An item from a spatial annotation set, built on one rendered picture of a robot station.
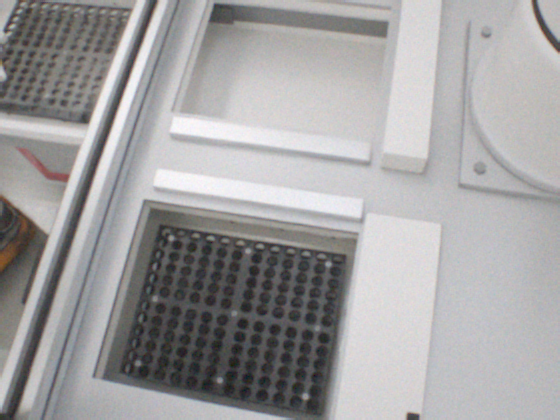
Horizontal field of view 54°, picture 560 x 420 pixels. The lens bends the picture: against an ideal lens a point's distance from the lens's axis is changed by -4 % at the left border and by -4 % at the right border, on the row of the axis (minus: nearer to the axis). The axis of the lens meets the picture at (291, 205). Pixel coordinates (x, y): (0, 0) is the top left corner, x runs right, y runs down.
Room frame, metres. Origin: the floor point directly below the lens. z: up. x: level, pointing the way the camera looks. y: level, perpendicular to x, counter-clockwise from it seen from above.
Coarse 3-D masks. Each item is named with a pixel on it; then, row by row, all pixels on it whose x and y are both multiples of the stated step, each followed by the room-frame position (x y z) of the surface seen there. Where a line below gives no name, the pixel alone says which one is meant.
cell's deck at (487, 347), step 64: (192, 0) 0.56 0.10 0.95; (256, 0) 0.56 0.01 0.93; (320, 0) 0.53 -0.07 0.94; (384, 0) 0.51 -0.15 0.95; (448, 0) 0.50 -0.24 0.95; (512, 0) 0.49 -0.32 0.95; (192, 64) 0.46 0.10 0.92; (384, 64) 0.41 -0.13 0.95; (448, 64) 0.40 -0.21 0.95; (384, 128) 0.32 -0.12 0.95; (448, 128) 0.31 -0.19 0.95; (128, 192) 0.28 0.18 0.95; (320, 192) 0.25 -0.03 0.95; (384, 192) 0.24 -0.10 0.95; (448, 192) 0.23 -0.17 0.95; (128, 256) 0.21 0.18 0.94; (448, 256) 0.16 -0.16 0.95; (512, 256) 0.15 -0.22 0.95; (448, 320) 0.10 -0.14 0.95; (512, 320) 0.09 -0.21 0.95; (64, 384) 0.08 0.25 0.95; (448, 384) 0.03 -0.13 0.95; (512, 384) 0.02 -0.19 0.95
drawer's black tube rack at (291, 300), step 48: (192, 240) 0.23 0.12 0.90; (240, 240) 0.23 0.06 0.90; (192, 288) 0.18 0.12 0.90; (240, 288) 0.17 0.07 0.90; (288, 288) 0.17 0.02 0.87; (336, 288) 0.16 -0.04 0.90; (192, 336) 0.12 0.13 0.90; (240, 336) 0.12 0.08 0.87; (288, 336) 0.12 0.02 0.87; (192, 384) 0.07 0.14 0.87; (240, 384) 0.06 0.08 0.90; (288, 384) 0.06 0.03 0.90
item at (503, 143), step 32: (544, 0) 0.32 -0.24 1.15; (480, 32) 0.44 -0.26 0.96; (512, 32) 0.33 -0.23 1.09; (544, 32) 0.30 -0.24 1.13; (480, 64) 0.38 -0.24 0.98; (512, 64) 0.31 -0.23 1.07; (544, 64) 0.28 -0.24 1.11; (480, 96) 0.33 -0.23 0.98; (512, 96) 0.29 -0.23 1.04; (544, 96) 0.26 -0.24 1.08; (480, 128) 0.29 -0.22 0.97; (512, 128) 0.27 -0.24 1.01; (544, 128) 0.25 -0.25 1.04; (480, 160) 0.26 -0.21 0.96; (512, 160) 0.25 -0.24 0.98; (544, 160) 0.24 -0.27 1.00; (512, 192) 0.22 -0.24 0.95; (544, 192) 0.21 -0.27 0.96
